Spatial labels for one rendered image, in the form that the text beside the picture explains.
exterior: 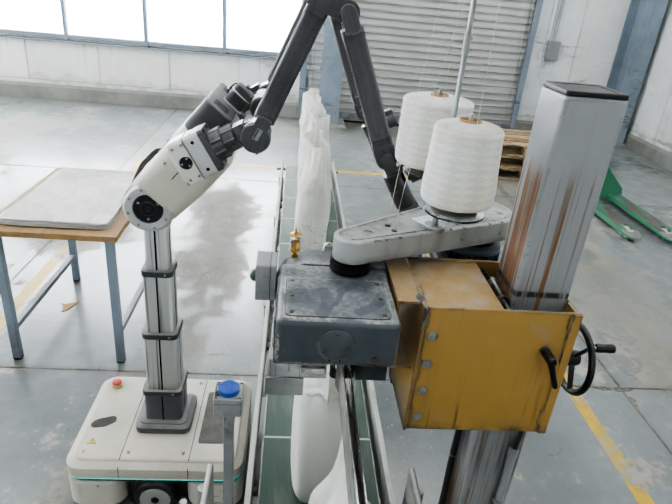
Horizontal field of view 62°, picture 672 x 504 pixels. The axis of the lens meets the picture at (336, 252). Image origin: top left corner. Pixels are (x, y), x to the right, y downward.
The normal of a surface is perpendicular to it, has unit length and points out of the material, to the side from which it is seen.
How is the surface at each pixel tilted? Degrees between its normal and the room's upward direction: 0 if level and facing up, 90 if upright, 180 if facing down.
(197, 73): 90
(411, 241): 90
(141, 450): 0
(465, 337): 90
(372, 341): 90
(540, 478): 0
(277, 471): 0
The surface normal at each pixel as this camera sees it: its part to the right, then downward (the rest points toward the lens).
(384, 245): 0.47, 0.42
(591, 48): 0.06, 0.44
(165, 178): -0.34, 0.72
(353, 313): 0.09, -0.90
